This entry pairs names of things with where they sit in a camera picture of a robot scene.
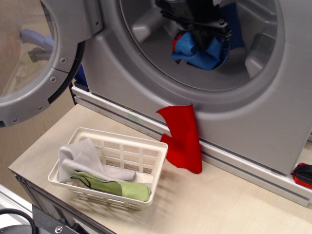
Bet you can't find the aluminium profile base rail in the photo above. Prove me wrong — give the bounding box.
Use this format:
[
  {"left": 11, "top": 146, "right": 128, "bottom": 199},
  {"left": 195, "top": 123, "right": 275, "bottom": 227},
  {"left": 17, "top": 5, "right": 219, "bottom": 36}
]
[{"left": 71, "top": 86, "right": 312, "bottom": 206}]

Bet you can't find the light blue cloth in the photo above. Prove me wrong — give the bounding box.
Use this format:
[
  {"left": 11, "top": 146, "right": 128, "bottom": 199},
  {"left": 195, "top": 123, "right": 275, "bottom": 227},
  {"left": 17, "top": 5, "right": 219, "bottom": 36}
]
[{"left": 174, "top": 32, "right": 230, "bottom": 71}]

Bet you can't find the blue object behind door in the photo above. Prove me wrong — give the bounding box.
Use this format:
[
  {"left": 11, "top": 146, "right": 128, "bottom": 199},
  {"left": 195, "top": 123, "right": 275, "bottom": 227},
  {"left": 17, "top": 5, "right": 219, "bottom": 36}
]
[{"left": 19, "top": 29, "right": 54, "bottom": 63}]

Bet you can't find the black metal bracket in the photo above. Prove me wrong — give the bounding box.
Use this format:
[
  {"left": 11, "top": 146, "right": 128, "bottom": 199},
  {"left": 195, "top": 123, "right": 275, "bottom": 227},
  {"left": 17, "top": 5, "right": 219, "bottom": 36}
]
[{"left": 32, "top": 205, "right": 84, "bottom": 234}]

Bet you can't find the small red black-edged cloth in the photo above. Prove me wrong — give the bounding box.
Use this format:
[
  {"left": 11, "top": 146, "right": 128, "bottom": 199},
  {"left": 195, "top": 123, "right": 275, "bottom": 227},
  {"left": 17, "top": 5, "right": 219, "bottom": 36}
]
[{"left": 171, "top": 33, "right": 183, "bottom": 64}]

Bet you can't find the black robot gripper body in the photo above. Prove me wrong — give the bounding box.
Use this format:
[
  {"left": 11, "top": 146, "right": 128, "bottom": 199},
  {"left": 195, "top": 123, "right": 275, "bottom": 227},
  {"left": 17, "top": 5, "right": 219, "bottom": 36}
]
[{"left": 156, "top": 0, "right": 232, "bottom": 50}]

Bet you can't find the large red cloth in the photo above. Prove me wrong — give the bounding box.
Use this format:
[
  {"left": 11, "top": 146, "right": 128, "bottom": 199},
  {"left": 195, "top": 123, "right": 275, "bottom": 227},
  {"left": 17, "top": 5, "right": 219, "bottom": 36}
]
[{"left": 157, "top": 104, "right": 202, "bottom": 174}]

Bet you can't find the grey white cloth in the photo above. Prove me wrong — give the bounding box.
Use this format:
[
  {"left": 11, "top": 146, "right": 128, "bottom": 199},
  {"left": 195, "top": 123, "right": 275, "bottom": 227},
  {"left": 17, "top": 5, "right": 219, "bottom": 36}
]
[{"left": 57, "top": 138, "right": 136, "bottom": 183}]

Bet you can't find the dark blue cloth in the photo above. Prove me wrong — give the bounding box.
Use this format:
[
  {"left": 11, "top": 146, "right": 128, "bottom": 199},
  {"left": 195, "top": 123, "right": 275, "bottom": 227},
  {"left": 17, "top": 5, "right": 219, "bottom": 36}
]
[{"left": 220, "top": 2, "right": 244, "bottom": 50}]

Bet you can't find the black cable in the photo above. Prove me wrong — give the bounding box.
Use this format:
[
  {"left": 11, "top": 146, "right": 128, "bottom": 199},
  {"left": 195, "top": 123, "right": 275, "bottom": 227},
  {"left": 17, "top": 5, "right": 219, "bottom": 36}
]
[{"left": 0, "top": 208, "right": 39, "bottom": 234}]

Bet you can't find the grey round machine door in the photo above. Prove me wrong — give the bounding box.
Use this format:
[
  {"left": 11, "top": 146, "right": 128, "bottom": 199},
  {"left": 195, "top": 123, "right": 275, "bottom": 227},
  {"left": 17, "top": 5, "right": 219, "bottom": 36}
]
[{"left": 0, "top": 0, "right": 103, "bottom": 127}]

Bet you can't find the red black tool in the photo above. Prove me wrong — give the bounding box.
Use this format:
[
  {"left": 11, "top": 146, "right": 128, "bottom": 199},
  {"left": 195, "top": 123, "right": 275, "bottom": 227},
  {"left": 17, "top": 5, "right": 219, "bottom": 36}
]
[{"left": 292, "top": 163, "right": 312, "bottom": 189}]

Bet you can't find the grey toy washing machine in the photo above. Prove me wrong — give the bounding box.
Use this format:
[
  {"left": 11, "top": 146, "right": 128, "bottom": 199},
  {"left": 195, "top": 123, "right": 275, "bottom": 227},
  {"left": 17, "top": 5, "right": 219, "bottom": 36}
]
[{"left": 82, "top": 0, "right": 312, "bottom": 174}]

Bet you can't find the light green cloth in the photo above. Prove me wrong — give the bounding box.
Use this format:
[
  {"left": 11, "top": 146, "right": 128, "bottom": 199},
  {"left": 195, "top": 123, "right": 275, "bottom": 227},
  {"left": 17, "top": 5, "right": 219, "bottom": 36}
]
[{"left": 70, "top": 171, "right": 151, "bottom": 201}]

